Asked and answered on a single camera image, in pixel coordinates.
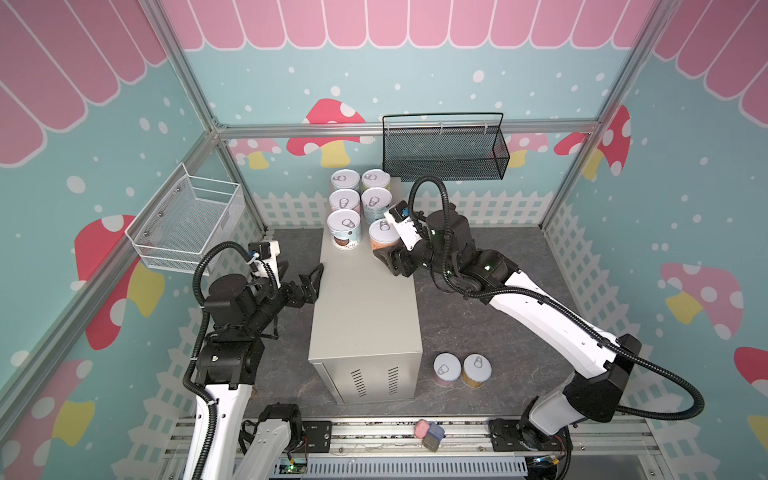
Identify orange pink label can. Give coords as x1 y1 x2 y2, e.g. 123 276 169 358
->
368 218 400 250

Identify teal label can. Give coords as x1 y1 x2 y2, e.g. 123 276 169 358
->
326 209 362 251
330 169 361 191

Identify green label can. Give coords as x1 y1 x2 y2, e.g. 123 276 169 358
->
361 169 391 191

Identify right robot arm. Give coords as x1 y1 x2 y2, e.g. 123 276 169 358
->
374 176 705 451

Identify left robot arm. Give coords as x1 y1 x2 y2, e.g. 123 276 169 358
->
182 241 324 479

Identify grey metal cabinet counter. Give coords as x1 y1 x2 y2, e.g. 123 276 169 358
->
308 223 423 405

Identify pink blue grey erasers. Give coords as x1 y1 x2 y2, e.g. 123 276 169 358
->
414 419 445 452

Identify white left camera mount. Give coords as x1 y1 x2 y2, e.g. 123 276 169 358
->
247 240 280 285

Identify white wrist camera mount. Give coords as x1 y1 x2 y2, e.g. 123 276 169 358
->
384 200 430 252

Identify black mesh wall basket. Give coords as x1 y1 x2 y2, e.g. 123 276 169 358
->
381 112 510 182

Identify white wire wall basket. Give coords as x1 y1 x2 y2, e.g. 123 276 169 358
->
125 164 245 274

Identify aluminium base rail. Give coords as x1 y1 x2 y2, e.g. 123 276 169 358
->
161 415 667 480

